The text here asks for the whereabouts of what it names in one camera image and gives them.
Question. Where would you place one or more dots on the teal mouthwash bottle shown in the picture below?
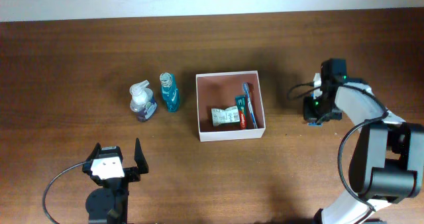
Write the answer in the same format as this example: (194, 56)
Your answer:
(170, 91)

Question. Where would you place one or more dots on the blue white capped toothbrush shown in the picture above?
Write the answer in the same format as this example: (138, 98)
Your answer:
(245, 87)

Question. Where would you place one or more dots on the pink cardboard box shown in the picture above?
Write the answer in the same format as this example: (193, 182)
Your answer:
(218, 90)

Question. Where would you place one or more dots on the green white soap packet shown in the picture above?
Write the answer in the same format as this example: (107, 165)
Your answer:
(225, 116)

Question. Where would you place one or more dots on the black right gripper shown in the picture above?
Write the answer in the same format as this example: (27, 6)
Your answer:
(309, 112)

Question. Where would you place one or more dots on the clear hand soap pump bottle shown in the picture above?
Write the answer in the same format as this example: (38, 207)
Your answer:
(143, 103)

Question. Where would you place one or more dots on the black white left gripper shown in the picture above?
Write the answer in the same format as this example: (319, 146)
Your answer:
(141, 163)

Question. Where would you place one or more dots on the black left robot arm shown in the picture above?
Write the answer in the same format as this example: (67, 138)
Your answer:
(109, 202)

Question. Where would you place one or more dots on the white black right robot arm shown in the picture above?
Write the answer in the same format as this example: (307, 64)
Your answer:
(380, 160)

